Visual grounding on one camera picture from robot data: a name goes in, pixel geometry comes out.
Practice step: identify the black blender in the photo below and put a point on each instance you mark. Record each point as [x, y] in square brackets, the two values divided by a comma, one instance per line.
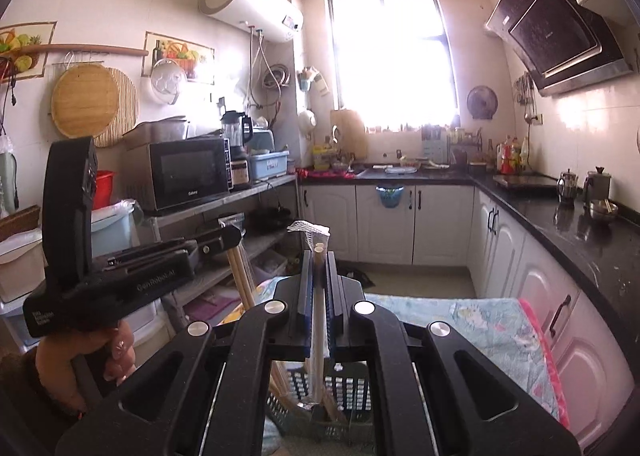
[237, 128]

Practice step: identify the steel kettle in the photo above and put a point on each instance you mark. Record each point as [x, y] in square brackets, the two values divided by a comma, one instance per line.
[567, 188]

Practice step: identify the window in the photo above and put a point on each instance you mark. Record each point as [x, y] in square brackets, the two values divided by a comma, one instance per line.
[393, 63]

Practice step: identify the chopsticks bundle in basket top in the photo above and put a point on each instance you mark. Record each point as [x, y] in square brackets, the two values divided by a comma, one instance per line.
[285, 385]

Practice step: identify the fruit picture on wall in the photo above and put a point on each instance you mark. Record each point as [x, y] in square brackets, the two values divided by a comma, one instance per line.
[197, 61]

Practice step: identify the wooden rolling pin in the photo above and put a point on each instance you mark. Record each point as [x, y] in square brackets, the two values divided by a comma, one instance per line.
[92, 48]

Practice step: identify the steel bowl on counter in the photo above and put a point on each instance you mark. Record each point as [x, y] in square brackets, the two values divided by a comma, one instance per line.
[602, 211]

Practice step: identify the Hello Kitty tablecloth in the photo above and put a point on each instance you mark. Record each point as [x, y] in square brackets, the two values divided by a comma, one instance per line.
[409, 390]

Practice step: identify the blue plastic dish box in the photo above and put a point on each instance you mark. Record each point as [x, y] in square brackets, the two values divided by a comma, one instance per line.
[268, 165]

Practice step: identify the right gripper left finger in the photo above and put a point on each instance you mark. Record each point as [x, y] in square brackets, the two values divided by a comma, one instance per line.
[205, 392]

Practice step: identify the condiment bottles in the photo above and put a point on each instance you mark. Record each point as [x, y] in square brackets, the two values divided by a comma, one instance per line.
[511, 157]

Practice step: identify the dark lidded pot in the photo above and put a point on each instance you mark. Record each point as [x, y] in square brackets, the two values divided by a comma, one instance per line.
[596, 186]

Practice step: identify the black range hood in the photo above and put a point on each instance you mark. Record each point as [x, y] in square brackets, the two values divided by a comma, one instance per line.
[563, 46]

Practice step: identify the green plastic utensil basket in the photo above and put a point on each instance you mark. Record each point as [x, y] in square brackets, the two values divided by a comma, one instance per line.
[350, 386]

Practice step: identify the white water heater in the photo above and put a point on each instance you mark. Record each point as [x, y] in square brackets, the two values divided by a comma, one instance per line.
[278, 20]

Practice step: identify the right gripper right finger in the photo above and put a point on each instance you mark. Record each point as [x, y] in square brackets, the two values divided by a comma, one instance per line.
[433, 392]

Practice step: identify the blue hanging bin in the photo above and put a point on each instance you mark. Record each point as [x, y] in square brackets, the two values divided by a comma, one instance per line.
[390, 196]

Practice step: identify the red plastic bucket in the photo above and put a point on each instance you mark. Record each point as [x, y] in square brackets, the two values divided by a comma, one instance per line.
[104, 189]

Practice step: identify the wall fan vent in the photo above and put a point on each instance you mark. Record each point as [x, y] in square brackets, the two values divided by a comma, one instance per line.
[482, 102]

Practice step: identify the metal shelf rack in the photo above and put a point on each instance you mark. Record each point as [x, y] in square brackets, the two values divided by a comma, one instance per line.
[226, 236]

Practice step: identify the plastic drawer unit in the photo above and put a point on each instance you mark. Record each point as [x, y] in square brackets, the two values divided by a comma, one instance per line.
[55, 275]

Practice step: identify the white lower cabinets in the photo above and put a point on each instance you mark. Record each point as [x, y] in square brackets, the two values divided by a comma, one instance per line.
[460, 227]

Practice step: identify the wooden cutting board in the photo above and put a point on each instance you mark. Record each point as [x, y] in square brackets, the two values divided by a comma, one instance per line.
[349, 133]

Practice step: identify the white plastic lid on wall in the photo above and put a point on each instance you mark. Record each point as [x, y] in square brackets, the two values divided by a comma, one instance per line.
[167, 80]

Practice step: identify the black kitchen countertop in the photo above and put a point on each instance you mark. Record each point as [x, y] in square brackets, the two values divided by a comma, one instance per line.
[602, 259]

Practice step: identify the black microwave oven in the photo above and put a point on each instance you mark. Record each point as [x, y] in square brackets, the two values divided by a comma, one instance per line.
[160, 176]

